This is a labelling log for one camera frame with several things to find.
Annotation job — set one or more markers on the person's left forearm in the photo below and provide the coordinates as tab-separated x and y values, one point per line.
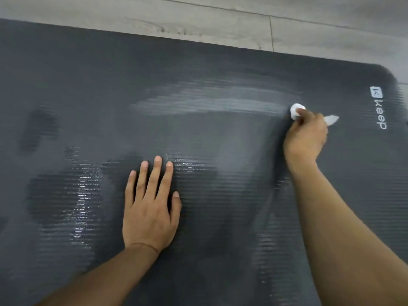
102	280

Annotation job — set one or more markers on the person's left hand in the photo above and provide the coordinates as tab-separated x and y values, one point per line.
148	216

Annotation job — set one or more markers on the person's right hand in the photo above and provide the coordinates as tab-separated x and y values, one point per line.
306	140

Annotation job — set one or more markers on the dark grey yoga mat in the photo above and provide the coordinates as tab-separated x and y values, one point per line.
159	76

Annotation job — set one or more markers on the person's right forearm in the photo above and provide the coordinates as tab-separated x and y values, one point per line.
344	245

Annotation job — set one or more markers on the white tissue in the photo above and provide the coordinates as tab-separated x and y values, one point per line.
296	110

